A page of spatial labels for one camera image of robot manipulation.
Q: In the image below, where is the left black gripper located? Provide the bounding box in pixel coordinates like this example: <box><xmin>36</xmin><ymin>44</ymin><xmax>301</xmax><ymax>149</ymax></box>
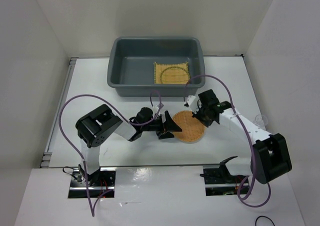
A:
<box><xmin>141</xmin><ymin>110</ymin><xmax>181</xmax><ymax>139</ymax></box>

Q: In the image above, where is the round orange woven tray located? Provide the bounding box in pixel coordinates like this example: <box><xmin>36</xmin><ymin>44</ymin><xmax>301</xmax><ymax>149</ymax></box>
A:
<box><xmin>172</xmin><ymin>110</ymin><xmax>206</xmax><ymax>144</ymax></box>

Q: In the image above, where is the round yellow bamboo tray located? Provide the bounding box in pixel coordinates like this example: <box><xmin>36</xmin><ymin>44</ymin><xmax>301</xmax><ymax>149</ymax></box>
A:
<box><xmin>155</xmin><ymin>66</ymin><xmax>190</xmax><ymax>85</ymax></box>

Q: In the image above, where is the clear plastic cup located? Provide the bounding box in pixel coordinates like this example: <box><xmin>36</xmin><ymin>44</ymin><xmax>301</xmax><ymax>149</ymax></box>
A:
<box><xmin>253</xmin><ymin>114</ymin><xmax>269</xmax><ymax>127</ymax></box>

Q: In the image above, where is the square bamboo mat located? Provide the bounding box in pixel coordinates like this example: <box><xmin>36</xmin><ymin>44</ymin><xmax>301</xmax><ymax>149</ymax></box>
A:
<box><xmin>154</xmin><ymin>61</ymin><xmax>191</xmax><ymax>85</ymax></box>

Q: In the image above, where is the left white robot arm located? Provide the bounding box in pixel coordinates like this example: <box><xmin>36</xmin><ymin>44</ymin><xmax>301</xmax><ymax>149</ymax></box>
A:
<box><xmin>75</xmin><ymin>104</ymin><xmax>183</xmax><ymax>186</ymax></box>

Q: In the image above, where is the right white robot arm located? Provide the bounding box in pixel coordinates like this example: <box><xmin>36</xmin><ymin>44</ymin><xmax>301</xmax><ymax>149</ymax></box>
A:
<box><xmin>184</xmin><ymin>89</ymin><xmax>292</xmax><ymax>184</ymax></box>

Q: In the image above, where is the grey plastic bin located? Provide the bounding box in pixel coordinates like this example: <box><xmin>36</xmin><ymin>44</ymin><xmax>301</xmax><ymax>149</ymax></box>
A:
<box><xmin>107</xmin><ymin>36</ymin><xmax>206</xmax><ymax>97</ymax></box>

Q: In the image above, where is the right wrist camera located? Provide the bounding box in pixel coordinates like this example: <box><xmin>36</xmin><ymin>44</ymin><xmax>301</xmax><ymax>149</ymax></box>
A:
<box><xmin>184</xmin><ymin>95</ymin><xmax>202</xmax><ymax>114</ymax></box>

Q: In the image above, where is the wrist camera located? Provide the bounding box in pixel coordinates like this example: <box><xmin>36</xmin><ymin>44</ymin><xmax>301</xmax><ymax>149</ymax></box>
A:
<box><xmin>152</xmin><ymin>103</ymin><xmax>164</xmax><ymax>114</ymax></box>
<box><xmin>184</xmin><ymin>95</ymin><xmax>202</xmax><ymax>114</ymax></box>

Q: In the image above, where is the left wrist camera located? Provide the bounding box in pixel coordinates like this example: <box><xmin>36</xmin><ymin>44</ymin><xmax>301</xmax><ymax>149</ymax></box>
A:
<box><xmin>152</xmin><ymin>103</ymin><xmax>164</xmax><ymax>114</ymax></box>

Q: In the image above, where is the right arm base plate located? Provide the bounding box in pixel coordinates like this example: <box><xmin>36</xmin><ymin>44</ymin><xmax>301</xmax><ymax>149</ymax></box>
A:
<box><xmin>199</xmin><ymin>164</ymin><xmax>245</xmax><ymax>197</ymax></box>

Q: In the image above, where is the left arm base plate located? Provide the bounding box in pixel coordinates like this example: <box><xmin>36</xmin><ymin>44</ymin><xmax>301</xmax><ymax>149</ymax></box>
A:
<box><xmin>67</xmin><ymin>167</ymin><xmax>116</xmax><ymax>199</ymax></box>

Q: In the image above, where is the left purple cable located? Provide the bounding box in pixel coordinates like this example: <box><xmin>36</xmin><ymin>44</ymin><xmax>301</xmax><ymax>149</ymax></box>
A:
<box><xmin>58</xmin><ymin>89</ymin><xmax>166</xmax><ymax>218</ymax></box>

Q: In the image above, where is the black cable loop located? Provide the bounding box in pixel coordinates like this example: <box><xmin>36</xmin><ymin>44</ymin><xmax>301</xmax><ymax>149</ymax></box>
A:
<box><xmin>255</xmin><ymin>215</ymin><xmax>276</xmax><ymax>226</ymax></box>

